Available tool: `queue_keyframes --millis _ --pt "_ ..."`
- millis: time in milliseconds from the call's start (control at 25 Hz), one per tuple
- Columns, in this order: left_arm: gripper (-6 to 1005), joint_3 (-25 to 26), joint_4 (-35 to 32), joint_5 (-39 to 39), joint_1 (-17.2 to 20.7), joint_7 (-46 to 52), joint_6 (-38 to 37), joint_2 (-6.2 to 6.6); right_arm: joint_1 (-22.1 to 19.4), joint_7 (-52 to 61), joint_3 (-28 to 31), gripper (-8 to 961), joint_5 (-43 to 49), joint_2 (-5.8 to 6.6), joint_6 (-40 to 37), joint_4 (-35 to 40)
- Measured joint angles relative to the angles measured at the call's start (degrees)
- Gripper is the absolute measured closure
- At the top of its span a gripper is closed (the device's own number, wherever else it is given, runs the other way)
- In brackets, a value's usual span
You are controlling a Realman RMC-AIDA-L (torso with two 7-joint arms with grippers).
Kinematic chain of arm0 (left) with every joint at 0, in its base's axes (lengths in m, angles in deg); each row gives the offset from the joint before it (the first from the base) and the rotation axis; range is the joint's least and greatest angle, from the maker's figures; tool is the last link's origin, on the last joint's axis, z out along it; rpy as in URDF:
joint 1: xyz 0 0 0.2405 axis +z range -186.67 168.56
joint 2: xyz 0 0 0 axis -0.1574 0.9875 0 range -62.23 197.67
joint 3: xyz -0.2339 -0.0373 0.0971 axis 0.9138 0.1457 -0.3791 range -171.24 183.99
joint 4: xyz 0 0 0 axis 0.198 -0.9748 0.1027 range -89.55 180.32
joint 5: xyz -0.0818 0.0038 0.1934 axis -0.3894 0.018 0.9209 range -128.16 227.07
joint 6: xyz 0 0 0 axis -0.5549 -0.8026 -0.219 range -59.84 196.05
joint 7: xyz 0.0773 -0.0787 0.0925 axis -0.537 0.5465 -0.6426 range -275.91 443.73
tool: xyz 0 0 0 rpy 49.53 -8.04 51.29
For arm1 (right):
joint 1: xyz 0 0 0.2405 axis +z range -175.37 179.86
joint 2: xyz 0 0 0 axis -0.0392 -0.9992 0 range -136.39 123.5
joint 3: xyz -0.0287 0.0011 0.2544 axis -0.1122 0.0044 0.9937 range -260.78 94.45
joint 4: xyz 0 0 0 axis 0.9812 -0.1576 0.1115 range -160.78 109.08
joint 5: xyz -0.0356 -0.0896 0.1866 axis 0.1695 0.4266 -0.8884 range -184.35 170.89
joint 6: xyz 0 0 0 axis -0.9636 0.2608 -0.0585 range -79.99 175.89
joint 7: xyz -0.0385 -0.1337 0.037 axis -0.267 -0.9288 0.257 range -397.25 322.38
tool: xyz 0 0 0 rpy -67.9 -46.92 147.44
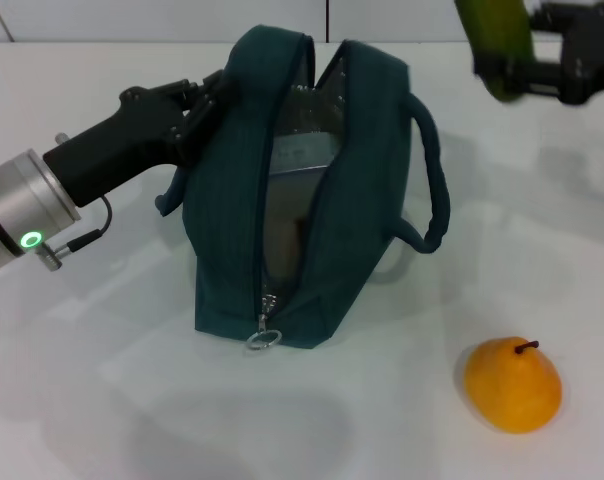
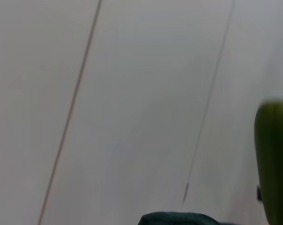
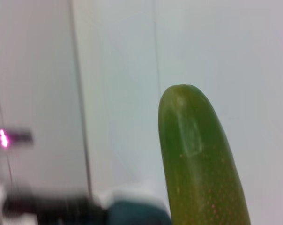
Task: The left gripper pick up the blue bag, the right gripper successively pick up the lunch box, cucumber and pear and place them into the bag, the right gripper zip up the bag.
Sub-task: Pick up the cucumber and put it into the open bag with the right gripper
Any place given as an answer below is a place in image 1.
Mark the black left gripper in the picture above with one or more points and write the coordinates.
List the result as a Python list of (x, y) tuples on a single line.
[(117, 150)]

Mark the green cucumber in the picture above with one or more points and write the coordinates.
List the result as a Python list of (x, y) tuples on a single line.
[(497, 30)]

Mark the orange yellow pear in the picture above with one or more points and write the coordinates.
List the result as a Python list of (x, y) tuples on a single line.
[(512, 390)]

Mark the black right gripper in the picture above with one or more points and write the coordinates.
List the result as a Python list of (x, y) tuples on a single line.
[(594, 50)]

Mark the dark teal insulated bag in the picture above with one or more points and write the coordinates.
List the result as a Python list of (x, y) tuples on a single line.
[(222, 225)]

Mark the clear plastic food container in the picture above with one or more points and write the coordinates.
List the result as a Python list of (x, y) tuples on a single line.
[(302, 155)]

